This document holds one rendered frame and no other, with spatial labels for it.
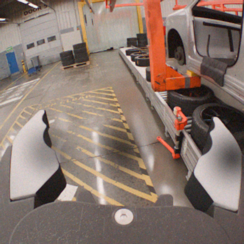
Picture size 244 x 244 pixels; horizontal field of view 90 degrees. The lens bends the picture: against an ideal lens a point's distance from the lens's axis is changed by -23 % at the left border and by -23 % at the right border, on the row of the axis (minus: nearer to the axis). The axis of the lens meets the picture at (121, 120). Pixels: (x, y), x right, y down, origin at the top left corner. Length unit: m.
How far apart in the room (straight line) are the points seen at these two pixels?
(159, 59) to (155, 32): 0.33
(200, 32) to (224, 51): 0.46
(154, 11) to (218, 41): 0.99
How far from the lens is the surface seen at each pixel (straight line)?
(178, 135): 1.52
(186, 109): 1.95
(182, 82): 2.09
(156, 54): 1.88
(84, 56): 7.69
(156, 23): 1.87
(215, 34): 2.35
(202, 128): 1.41
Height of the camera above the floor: 1.29
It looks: 32 degrees down
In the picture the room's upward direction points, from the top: 8 degrees counter-clockwise
